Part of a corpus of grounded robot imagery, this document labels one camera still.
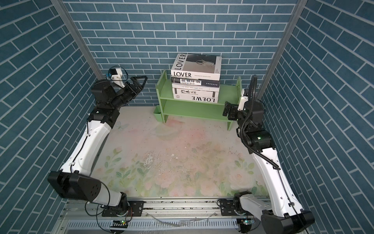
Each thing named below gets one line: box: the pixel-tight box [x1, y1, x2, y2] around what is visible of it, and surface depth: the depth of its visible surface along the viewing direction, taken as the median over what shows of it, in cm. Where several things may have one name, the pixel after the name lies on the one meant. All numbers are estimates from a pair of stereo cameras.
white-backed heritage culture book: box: [172, 87, 220, 98], surface depth 84 cm
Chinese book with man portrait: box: [170, 77, 221, 88], surface depth 80 cm
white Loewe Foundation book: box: [173, 93, 220, 104], surface depth 86 cm
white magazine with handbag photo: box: [170, 53, 223, 82], surface depth 79 cm
